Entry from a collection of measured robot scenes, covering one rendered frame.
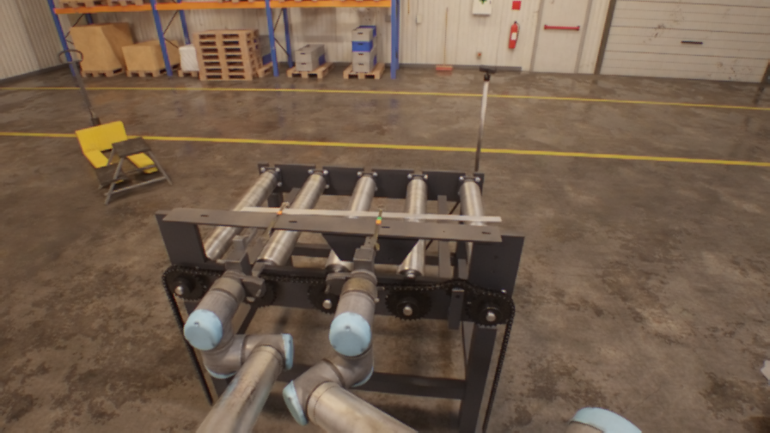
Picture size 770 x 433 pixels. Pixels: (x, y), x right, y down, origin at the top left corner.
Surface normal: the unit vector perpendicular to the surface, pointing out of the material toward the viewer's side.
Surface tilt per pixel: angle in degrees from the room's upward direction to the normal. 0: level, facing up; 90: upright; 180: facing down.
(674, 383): 0
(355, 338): 85
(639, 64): 90
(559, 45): 90
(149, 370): 0
